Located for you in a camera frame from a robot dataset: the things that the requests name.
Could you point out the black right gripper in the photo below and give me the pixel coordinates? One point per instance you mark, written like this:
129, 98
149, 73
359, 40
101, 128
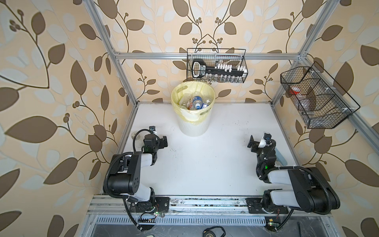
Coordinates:
255, 145

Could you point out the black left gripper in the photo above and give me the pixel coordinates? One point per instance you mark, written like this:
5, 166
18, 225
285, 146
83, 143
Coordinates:
164, 141

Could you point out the small bottle blue cap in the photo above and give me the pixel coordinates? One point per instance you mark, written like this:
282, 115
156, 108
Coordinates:
197, 102

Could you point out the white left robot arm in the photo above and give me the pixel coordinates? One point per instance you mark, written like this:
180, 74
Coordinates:
123, 177

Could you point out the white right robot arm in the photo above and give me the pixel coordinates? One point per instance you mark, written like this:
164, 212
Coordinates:
308, 190

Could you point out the white bin yellow bag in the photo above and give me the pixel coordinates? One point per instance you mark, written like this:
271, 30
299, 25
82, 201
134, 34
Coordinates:
193, 122

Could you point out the light blue stapler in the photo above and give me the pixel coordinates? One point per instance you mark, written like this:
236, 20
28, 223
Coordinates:
280, 158

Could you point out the black round object bottom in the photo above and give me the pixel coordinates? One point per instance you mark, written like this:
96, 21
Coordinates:
209, 232

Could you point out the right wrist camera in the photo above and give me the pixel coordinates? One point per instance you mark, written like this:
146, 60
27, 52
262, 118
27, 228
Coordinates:
265, 141

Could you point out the black wire basket right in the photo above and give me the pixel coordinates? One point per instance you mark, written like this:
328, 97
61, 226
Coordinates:
323, 103

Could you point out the black wire basket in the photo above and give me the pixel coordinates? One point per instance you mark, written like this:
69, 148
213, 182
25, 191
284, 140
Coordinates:
323, 103
231, 56

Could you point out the black wire basket back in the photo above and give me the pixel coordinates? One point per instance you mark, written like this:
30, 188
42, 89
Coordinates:
231, 56

